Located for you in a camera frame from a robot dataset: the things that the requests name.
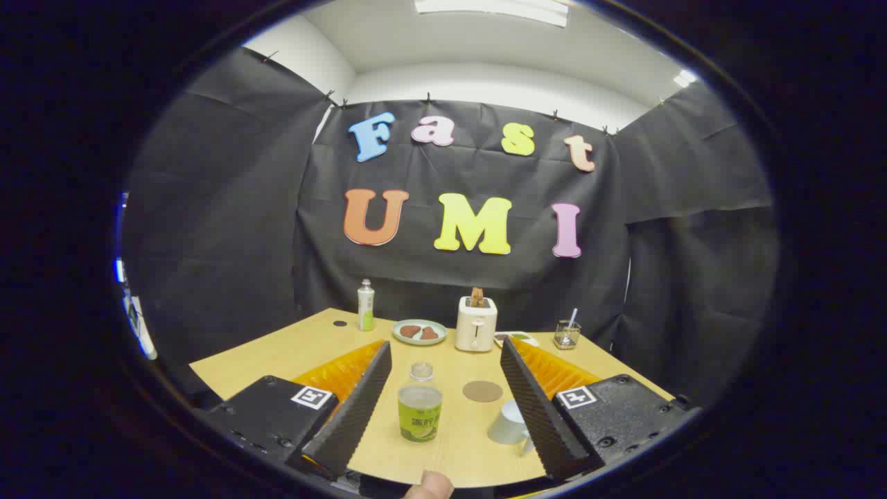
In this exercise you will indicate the cream toaster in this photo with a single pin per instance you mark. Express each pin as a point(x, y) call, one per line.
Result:
point(475, 329)

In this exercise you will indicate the white divided snack tray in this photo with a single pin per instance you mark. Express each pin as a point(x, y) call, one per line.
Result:
point(523, 339)

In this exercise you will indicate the wooden table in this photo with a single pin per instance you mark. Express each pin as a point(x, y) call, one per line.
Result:
point(457, 443)

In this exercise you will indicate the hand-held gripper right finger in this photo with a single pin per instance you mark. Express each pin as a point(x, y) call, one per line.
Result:
point(537, 409)

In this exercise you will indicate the black backdrop cloth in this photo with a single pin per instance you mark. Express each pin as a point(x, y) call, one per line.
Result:
point(485, 277)

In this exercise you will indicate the pale green plate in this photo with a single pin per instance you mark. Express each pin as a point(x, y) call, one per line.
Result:
point(419, 341)

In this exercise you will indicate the clear juice bottle green label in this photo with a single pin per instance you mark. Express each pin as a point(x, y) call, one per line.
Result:
point(420, 416)

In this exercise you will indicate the slim white green bottle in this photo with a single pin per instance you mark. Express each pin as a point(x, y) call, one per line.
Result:
point(366, 305)

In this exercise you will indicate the long ceiling light panel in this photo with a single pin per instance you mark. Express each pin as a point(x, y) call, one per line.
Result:
point(492, 8)

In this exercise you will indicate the white straw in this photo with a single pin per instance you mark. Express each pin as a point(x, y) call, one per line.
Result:
point(573, 315)

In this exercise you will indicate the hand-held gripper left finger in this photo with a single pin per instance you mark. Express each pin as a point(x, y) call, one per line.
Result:
point(360, 409)

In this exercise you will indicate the toast slices in toaster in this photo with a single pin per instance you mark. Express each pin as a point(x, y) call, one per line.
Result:
point(477, 298)

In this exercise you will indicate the small ceiling light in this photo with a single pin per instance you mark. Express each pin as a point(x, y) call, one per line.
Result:
point(684, 77)

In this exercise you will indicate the white cup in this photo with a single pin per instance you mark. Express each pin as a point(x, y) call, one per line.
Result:
point(506, 424)

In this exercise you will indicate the round brown coaster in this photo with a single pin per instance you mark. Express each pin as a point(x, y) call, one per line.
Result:
point(482, 391)

